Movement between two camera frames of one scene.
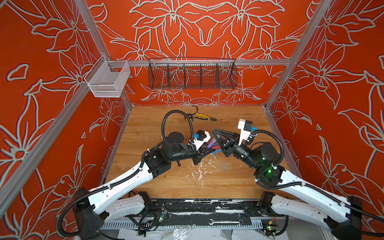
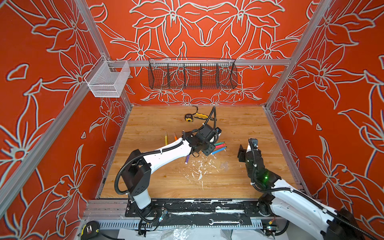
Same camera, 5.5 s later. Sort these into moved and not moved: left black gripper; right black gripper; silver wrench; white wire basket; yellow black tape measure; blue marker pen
Moved: left black gripper; right black gripper
Not moved: yellow black tape measure; white wire basket; silver wrench; blue marker pen
